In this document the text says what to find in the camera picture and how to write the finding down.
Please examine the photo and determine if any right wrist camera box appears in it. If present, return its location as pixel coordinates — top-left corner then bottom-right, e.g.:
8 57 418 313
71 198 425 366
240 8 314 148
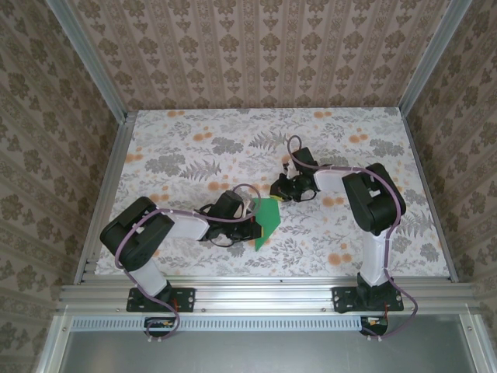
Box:
282 146 318 176

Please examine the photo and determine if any green paper sheet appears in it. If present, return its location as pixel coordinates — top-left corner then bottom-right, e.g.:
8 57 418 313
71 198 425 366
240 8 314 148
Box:
253 197 282 251

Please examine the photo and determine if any floral table cover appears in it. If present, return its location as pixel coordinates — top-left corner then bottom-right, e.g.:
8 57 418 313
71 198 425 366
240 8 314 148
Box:
94 108 452 279

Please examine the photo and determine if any black power connector box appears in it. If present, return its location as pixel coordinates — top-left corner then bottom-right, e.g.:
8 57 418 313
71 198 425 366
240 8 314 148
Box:
144 316 179 337
360 315 390 337

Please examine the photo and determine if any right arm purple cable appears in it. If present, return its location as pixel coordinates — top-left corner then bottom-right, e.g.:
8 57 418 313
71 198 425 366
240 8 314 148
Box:
286 134 419 343

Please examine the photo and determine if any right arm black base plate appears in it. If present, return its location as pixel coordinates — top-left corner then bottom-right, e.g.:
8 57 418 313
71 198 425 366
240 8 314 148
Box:
332 286 405 314

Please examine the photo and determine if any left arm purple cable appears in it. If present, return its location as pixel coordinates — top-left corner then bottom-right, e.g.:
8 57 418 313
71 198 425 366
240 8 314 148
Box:
114 182 262 343

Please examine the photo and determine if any aluminium table side rail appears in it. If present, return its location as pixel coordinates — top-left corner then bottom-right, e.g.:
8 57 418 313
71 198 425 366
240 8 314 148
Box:
399 108 460 284
72 110 137 285

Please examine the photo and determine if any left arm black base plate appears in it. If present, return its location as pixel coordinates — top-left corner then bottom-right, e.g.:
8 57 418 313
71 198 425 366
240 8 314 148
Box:
127 286 196 314

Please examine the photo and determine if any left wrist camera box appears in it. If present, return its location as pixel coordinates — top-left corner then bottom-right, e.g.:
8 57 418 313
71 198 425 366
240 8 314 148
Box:
193 191 253 219

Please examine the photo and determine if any aluminium frame post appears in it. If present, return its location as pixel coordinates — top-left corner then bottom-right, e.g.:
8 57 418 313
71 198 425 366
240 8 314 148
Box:
396 0 467 114
49 0 130 120

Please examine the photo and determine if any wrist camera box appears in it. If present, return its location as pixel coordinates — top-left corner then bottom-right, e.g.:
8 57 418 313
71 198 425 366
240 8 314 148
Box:
193 191 253 219
282 146 318 176

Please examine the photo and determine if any grey metal panel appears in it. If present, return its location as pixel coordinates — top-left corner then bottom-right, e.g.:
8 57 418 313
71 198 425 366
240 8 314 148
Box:
36 313 488 373

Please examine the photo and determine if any slotted grey cable duct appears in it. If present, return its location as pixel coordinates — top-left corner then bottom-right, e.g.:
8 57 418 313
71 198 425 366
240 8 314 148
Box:
71 315 366 332

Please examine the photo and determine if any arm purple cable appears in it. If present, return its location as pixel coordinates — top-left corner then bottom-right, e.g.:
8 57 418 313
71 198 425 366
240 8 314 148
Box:
286 134 419 343
114 182 262 343

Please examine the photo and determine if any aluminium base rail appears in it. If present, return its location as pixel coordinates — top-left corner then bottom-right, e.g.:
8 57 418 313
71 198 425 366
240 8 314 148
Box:
55 282 481 315

